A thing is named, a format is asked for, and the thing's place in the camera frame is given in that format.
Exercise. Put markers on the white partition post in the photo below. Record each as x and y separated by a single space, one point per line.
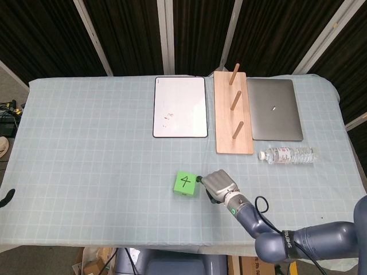
230 31
94 37
167 37
321 37
357 121

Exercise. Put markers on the wooden rack with three pegs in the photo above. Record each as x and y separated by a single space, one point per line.
226 114

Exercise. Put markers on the straw hat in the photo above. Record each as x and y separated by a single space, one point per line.
3 146

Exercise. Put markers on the black equipment box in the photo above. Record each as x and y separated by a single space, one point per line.
7 124

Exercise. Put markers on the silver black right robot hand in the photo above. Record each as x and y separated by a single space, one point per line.
219 184

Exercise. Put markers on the clear plastic water bottle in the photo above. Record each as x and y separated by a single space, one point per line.
289 155

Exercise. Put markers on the blue-grey robot torso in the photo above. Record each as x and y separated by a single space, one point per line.
172 263

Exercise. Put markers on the black curved object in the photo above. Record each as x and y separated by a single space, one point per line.
7 198

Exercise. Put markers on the white dry-erase board black rim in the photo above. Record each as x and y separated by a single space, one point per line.
180 109

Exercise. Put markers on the pile of paper and cardboard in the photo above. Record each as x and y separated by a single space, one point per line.
94 262

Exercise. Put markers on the light blue checked tablecloth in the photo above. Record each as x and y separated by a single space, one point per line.
86 157

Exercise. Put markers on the grey closed laptop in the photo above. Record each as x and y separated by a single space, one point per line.
275 120

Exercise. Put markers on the green cube with handwritten numbers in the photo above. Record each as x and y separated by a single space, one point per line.
185 183

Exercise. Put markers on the brown cardboard box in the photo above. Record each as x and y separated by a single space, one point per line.
252 266

